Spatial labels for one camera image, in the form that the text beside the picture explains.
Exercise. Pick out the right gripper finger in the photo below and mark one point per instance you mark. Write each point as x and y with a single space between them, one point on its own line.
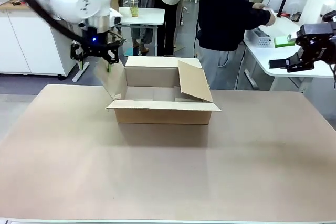
296 62
284 42

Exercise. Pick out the person's right hand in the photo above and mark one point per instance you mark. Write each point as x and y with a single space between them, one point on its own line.
270 17

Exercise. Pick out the white curved desk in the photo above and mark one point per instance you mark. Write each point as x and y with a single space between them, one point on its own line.
265 58

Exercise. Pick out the person's right forearm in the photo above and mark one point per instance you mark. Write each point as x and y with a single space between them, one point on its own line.
256 19

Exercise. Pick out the bystander in cream shirt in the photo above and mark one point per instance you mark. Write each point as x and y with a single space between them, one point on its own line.
166 11

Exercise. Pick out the plastic cup with straw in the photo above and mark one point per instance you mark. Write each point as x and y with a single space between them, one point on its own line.
134 7

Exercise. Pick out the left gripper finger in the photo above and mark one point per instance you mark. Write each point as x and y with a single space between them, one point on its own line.
113 54
78 51

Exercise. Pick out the person's left hand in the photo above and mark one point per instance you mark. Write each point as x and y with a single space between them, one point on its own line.
259 5

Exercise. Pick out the person in black sweater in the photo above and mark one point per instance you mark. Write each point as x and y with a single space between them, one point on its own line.
223 11

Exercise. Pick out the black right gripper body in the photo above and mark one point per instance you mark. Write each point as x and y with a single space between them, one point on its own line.
324 43

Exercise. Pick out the white cabinet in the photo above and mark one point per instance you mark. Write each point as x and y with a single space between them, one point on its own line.
29 40

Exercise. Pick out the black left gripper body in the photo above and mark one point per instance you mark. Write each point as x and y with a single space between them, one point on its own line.
94 37

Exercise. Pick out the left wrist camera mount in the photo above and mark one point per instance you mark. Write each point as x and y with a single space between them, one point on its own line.
115 19

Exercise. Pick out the bystander in grey trousers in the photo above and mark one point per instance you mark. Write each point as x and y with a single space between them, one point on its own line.
139 24

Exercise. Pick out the brown cardboard box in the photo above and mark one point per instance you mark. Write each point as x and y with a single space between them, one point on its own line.
162 116

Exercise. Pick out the small white table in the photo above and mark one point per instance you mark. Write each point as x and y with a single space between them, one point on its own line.
147 16

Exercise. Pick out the white plastic basket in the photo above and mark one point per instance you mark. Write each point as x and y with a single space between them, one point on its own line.
260 40

